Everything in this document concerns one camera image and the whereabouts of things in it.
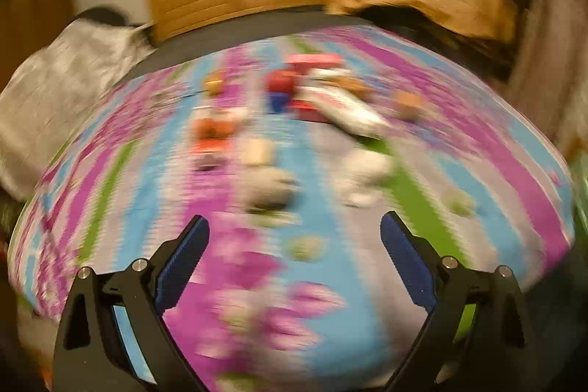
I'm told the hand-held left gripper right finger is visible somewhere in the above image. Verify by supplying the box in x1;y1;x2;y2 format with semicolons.
380;211;538;392

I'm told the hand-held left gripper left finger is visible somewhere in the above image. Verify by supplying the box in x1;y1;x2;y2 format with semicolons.
53;215;212;392

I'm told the white tissue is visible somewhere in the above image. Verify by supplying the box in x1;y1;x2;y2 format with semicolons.
241;167;299;213
337;146;396;209

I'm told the small greenish paper ball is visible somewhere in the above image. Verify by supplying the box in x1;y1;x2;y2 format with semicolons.
287;236;326;262
443;190;478;218

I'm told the purple blue printed blanket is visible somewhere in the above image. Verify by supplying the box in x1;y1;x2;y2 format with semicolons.
7;27;577;392

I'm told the beige paper scrap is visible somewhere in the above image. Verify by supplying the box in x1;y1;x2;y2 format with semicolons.
240;137;276;167

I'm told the orange white wrapper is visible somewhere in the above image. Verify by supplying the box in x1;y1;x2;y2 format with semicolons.
192;107;240;158

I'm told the brown crumpled item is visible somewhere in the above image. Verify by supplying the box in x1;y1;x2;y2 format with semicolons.
394;91;430;119

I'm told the small yellow item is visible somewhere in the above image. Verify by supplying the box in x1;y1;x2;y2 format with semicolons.
204;73;228;96

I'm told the red round item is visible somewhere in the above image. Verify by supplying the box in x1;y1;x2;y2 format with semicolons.
266;69;295;95

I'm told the grey mattress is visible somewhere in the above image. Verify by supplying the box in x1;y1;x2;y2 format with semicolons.
126;8;373;78

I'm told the pink red small box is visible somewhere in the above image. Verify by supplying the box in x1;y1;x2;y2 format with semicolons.
286;53;344;72

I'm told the silver satin cloth cover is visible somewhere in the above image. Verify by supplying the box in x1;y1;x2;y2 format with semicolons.
0;13;159;202

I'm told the beige curtain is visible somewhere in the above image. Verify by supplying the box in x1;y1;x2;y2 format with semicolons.
450;0;588;154

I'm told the dark wooden chair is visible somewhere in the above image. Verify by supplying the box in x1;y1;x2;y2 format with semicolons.
498;0;536;80

